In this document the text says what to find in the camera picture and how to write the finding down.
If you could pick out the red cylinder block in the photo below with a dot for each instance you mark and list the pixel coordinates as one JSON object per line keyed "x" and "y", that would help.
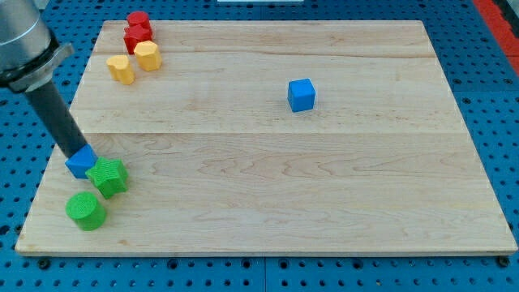
{"x": 139, "y": 18}

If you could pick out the wooden board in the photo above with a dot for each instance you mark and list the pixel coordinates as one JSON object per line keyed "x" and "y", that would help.
{"x": 219, "y": 164}

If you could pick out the yellow heart block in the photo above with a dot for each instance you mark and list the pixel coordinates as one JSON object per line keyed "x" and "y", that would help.
{"x": 120, "y": 69}

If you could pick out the green cylinder block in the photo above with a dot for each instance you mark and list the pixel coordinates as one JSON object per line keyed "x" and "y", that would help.
{"x": 86, "y": 211}

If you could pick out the green star block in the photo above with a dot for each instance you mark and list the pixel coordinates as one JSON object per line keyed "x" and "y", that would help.
{"x": 108, "y": 176}

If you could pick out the blue pentagon block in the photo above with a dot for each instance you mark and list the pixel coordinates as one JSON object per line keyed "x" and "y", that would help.
{"x": 82, "y": 161}

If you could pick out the red star block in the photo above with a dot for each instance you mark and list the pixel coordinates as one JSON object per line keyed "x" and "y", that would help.
{"x": 134, "y": 35}

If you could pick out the blue cube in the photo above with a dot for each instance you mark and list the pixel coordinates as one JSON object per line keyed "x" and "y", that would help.
{"x": 301, "y": 95}

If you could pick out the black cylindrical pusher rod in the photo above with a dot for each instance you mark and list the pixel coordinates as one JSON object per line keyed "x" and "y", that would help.
{"x": 56, "y": 117}

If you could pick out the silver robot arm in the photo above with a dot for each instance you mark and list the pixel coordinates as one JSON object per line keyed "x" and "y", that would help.
{"x": 30, "y": 53}

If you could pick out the yellow hexagon block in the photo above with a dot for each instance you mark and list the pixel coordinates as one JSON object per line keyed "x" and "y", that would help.
{"x": 148, "y": 55}

